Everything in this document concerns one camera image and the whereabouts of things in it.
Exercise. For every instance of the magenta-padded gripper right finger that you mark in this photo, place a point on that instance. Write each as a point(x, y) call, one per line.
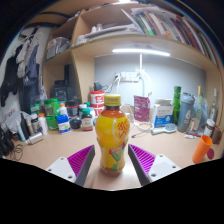
point(163, 166)

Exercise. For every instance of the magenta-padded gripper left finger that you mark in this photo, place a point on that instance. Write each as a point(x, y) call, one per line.
point(60, 166)

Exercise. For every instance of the yellow-label drink bottle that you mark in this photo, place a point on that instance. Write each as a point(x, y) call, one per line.
point(111, 133)

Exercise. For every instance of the light blue hairbrush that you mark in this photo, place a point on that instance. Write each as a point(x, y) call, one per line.
point(165, 129)

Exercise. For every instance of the white marker pen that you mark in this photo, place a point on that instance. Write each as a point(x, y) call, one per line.
point(190, 136)

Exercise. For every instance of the orange plastic cup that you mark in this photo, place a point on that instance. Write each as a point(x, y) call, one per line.
point(201, 148)

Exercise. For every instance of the white bottle blue label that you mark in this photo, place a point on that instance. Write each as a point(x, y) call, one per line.
point(63, 124)

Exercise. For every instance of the white bottle orange cap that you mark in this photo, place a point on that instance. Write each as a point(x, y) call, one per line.
point(43, 125)

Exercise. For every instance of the dark jar green lid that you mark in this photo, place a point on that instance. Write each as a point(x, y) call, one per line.
point(87, 121)

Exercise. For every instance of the blue and white box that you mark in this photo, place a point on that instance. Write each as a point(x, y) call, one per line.
point(162, 114)

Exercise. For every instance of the brown jar white lid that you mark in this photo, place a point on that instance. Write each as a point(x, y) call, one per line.
point(209, 128)

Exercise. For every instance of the pink pouch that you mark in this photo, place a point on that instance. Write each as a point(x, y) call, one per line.
point(141, 108)

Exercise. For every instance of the tall green bottle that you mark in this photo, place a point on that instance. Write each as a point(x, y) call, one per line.
point(176, 103)

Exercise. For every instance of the blue bottle gold cap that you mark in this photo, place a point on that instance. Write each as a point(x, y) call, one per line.
point(199, 106)

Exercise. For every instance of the red and white canister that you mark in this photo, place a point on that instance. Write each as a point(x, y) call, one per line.
point(97, 99)

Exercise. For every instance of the large clear glass bottle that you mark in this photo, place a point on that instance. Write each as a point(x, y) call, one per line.
point(213, 108)

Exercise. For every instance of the white power strip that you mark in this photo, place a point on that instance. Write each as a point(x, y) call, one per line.
point(126, 76)

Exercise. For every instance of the hanging dark clothes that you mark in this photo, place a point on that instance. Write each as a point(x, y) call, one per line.
point(30, 73)

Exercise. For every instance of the white shelf light bar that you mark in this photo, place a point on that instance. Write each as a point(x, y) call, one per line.
point(140, 52)

